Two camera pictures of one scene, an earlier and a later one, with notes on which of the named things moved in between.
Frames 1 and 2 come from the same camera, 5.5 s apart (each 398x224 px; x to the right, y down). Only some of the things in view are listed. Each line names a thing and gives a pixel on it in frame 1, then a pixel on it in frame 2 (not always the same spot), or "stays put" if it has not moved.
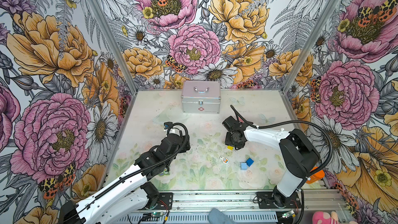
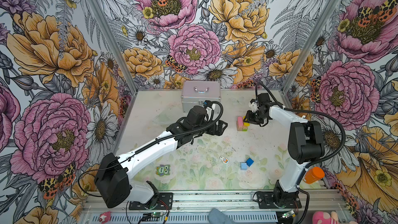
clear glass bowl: (171, 115) stays put
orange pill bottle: (316, 177) stays put
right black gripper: (227, 141) → (250, 119)
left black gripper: (183, 144) → (213, 131)
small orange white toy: (225, 160) stays put
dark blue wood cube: (249, 162) stays put
